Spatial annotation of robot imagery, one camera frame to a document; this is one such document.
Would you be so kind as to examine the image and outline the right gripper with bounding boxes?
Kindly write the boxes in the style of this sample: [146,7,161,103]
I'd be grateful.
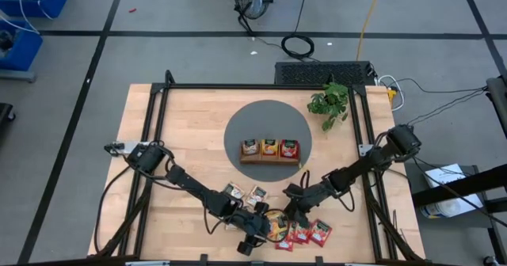
[283,181,324,230]

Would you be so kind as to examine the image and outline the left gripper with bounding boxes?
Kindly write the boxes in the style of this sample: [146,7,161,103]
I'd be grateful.
[236,201,273,257]

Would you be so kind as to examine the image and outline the red strawberry tea sachet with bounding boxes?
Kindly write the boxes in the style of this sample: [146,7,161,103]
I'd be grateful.
[286,219,312,245]
[308,218,334,248]
[274,237,295,253]
[279,139,299,159]

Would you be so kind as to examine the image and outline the yellow peach tea sachet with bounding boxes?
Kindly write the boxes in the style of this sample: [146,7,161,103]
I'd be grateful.
[265,209,291,243]
[261,139,280,158]

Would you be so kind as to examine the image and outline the wooden tea organizer box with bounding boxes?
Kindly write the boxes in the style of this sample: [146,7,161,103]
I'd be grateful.
[239,138,301,165]

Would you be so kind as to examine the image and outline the round grey woven placemat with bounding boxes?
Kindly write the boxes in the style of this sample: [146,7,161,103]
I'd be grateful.
[223,99,313,183]

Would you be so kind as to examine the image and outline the green plant in white pot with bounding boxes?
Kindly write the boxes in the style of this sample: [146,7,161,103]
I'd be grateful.
[307,82,351,133]

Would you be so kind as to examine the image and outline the grey side table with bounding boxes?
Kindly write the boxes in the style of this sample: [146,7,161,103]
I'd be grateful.
[403,161,507,266]

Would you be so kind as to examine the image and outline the black perforated computer tower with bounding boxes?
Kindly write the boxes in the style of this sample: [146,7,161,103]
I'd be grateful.
[273,60,376,87]

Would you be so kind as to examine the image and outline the white paper sheets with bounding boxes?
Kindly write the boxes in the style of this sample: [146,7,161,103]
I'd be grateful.
[421,162,485,219]

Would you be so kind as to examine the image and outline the blue storage bin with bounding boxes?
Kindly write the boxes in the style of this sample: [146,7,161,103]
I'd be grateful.
[0,0,72,20]
[0,19,44,83]

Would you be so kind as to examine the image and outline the black aluminium table frame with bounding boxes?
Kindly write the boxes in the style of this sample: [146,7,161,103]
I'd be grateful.
[89,70,427,266]

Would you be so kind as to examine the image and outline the coiled black cable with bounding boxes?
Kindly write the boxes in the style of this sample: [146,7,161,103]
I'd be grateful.
[280,33,315,60]

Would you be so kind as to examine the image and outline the yellow cable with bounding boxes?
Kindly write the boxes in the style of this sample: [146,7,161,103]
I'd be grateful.
[355,0,385,63]

